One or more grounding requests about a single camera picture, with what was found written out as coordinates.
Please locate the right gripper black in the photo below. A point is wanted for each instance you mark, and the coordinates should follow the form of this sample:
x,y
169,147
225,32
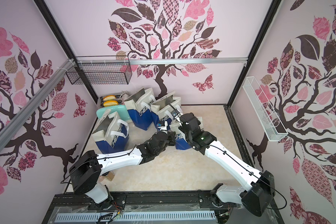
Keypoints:
x,y
182,118

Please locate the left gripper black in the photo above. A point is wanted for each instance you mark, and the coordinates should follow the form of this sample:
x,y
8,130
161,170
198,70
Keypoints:
x,y
170,136

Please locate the takeout bag blue beige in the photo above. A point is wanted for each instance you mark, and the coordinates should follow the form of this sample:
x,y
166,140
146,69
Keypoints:
x,y
180,142
111,133
161,109

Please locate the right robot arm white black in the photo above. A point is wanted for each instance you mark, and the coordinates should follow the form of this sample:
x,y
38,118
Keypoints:
x,y
256,190

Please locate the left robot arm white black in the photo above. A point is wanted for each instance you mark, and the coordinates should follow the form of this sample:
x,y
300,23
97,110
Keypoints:
x,y
85,172

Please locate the small jar with dark lid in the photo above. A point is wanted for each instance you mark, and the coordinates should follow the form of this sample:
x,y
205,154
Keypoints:
x,y
110,176

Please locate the mint green toaster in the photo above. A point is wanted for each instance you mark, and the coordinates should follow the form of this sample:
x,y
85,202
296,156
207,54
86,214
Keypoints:
x,y
121,108

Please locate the front bread slice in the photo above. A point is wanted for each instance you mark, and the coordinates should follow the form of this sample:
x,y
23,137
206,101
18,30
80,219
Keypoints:
x,y
110,103

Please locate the bread slice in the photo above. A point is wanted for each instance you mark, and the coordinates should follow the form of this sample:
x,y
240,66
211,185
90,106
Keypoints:
x,y
108,98
110,103

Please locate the rear bread slice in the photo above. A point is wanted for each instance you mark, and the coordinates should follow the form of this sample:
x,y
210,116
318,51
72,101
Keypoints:
x,y
108,98

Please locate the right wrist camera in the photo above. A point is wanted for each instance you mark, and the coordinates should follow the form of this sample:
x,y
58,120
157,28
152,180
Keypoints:
x,y
176,114

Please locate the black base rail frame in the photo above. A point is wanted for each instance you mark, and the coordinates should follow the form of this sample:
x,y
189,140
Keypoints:
x,y
196,200

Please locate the white wire shelf basket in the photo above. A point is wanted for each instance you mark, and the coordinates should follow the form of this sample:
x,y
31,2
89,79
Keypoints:
x,y
259,96

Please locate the black wire basket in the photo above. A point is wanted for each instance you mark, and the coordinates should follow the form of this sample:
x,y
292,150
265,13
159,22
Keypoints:
x,y
101,70

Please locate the white slotted cable duct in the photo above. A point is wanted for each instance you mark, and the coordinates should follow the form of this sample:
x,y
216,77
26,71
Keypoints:
x,y
105,217

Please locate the aluminium rail left wall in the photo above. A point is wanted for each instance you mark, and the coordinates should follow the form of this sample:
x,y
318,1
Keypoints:
x,y
23,115

